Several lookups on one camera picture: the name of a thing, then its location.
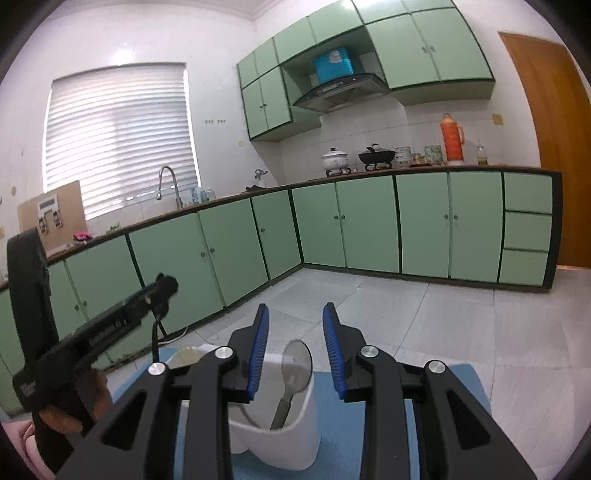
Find cream plastic fork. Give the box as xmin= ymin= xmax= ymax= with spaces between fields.
xmin=177 ymin=347 xmax=201 ymax=366

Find large metal spoon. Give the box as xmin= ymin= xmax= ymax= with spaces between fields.
xmin=270 ymin=340 xmax=312 ymax=430

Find black chopstick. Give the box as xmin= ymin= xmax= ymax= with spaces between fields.
xmin=151 ymin=311 xmax=162 ymax=364

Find pink sleeved left forearm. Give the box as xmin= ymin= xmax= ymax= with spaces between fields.
xmin=1 ymin=420 xmax=55 ymax=479

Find chrome kitchen faucet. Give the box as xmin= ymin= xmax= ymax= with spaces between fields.
xmin=156 ymin=165 xmax=183 ymax=210

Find green lower kitchen cabinets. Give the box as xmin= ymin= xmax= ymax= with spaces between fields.
xmin=0 ymin=168 xmax=564 ymax=416

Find person's left hand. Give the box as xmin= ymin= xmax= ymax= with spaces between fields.
xmin=39 ymin=369 xmax=113 ymax=435

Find pink cloth on counter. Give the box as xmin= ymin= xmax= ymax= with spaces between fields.
xmin=73 ymin=231 xmax=93 ymax=243

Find blue table mat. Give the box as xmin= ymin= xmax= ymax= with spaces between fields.
xmin=108 ymin=362 xmax=492 ymax=479

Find cardboard box with scale picture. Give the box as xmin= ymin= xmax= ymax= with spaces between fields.
xmin=18 ymin=181 xmax=87 ymax=257

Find white twin utensil holder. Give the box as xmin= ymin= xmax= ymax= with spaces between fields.
xmin=228 ymin=340 xmax=321 ymax=471

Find metal kettle on counter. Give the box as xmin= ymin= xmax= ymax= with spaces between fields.
xmin=253 ymin=169 xmax=269 ymax=189

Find white window blinds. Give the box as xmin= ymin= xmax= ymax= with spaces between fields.
xmin=42 ymin=63 xmax=200 ymax=219

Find white lidded pot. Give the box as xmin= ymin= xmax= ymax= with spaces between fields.
xmin=322 ymin=147 xmax=352 ymax=177

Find black wok with lid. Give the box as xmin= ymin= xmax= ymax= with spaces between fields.
xmin=358 ymin=143 xmax=396 ymax=171

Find small glass oil bottle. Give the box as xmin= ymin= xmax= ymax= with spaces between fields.
xmin=477 ymin=145 xmax=488 ymax=166

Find glass jars on counter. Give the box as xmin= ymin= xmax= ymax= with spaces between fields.
xmin=394 ymin=145 xmax=444 ymax=167

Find black range hood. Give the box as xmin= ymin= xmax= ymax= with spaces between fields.
xmin=294 ymin=73 xmax=391 ymax=114

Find blue box above hood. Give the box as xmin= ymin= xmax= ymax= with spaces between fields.
xmin=314 ymin=47 xmax=355 ymax=84

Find orange thermos flask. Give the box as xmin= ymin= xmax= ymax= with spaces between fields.
xmin=440 ymin=113 xmax=465 ymax=163

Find wooden door left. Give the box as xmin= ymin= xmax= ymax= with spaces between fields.
xmin=500 ymin=32 xmax=590 ymax=268

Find green upper wall cabinets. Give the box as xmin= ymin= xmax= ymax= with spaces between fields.
xmin=238 ymin=1 xmax=495 ymax=142

